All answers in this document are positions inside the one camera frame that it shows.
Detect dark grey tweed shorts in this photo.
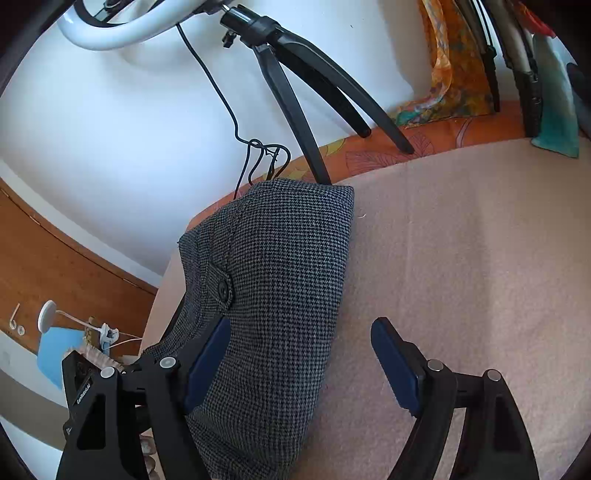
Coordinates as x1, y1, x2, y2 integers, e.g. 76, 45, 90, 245
146, 179, 355, 479

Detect checkered beige cloth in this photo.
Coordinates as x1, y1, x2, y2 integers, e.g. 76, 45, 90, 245
76, 342, 124, 372

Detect light blue box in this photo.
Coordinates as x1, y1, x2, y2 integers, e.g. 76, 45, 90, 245
37, 327, 84, 389

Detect white clip desk lamp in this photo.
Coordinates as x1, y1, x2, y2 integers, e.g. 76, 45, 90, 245
37, 300, 120, 352

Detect pink bed blanket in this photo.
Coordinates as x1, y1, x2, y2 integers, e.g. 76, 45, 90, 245
138, 136, 591, 480

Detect orange floral scarf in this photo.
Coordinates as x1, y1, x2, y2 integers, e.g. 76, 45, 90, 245
394, 1, 580, 158

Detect black mini tripod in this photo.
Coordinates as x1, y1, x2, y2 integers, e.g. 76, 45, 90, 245
221, 5, 415, 185

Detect folded tripod with grey legs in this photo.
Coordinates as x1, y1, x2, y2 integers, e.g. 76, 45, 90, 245
456, 0, 543, 138

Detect black ring light cable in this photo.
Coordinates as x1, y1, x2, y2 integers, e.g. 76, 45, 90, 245
174, 22, 293, 200

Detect white ring light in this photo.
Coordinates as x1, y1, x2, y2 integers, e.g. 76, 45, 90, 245
57, 0, 231, 51

